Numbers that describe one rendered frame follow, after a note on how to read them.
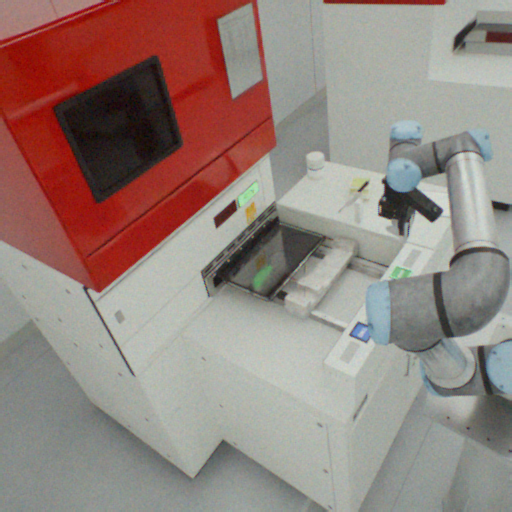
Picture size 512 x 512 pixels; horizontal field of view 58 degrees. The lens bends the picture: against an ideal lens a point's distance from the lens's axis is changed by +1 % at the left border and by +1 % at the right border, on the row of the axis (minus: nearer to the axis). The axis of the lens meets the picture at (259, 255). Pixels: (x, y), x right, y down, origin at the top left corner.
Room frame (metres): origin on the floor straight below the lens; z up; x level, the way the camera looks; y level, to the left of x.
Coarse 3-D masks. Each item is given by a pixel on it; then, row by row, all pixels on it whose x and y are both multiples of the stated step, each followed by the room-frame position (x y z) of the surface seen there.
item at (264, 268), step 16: (272, 224) 1.45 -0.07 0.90; (256, 240) 1.37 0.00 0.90; (272, 240) 1.35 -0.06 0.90; (288, 240) 1.33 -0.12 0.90; (304, 240) 1.32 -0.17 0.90; (240, 256) 1.30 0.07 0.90; (256, 256) 1.28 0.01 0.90; (272, 256) 1.26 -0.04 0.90; (288, 256) 1.25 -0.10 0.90; (304, 256) 1.23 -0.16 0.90; (224, 272) 1.23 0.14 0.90; (240, 272) 1.21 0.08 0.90; (256, 272) 1.19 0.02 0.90; (272, 272) 1.18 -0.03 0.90; (288, 272) 1.16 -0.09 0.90; (256, 288) 1.12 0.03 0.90; (272, 288) 1.10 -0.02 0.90
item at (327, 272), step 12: (336, 252) 1.24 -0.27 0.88; (348, 252) 1.23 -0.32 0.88; (324, 264) 1.19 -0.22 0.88; (336, 264) 1.18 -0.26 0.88; (312, 276) 1.14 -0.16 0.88; (324, 276) 1.13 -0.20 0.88; (336, 276) 1.13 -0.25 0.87; (324, 288) 1.07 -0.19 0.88; (312, 300) 1.03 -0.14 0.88; (288, 312) 1.02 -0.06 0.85; (300, 312) 0.99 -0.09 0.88
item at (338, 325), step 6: (276, 300) 1.10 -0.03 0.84; (282, 306) 1.08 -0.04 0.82; (312, 312) 1.01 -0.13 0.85; (318, 312) 1.00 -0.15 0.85; (312, 318) 1.00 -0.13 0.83; (318, 318) 0.98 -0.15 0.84; (324, 318) 0.97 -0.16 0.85; (330, 318) 0.97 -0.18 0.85; (330, 324) 0.95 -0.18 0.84; (336, 324) 0.94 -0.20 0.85; (342, 324) 0.93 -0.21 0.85; (348, 324) 0.93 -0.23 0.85; (336, 330) 0.94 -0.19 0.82; (342, 330) 0.92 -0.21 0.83
